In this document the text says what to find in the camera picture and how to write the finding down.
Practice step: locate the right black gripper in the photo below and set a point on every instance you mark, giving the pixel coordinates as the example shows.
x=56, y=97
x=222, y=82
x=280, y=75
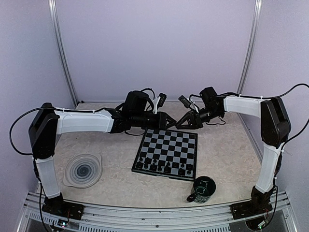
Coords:
x=198, y=123

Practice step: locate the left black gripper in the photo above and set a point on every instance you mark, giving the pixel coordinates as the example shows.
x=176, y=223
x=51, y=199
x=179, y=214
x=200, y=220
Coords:
x=161, y=123

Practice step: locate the black grey chess board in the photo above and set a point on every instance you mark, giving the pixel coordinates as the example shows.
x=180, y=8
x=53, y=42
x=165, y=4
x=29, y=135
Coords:
x=168, y=148

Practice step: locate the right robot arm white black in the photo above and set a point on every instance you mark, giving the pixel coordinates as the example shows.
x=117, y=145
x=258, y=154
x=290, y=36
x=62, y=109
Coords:
x=275, y=128

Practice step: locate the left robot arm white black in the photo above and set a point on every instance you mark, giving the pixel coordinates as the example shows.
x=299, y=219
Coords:
x=47, y=124

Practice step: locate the dark green mug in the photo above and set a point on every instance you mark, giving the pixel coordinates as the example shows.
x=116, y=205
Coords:
x=202, y=190

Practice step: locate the clear collapsible silicone bowl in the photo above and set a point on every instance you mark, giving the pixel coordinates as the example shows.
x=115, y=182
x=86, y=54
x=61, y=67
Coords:
x=83, y=171

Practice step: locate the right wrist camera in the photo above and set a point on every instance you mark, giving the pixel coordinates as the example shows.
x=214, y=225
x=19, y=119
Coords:
x=188, y=104

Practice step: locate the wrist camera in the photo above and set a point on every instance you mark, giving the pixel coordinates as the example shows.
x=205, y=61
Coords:
x=188, y=104
x=159, y=102

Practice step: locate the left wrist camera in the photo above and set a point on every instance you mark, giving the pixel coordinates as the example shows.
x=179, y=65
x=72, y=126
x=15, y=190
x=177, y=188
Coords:
x=159, y=102

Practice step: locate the right aluminium corner post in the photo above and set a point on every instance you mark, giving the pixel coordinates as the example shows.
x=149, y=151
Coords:
x=251, y=44

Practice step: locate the aluminium corner post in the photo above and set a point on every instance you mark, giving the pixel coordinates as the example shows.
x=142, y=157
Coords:
x=61, y=51
x=251, y=44

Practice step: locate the aluminium front rail frame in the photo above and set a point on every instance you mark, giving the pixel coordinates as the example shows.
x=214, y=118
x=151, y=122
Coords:
x=209, y=218

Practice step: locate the left aluminium corner post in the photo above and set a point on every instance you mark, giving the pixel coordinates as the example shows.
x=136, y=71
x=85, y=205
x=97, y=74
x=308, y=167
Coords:
x=61, y=51

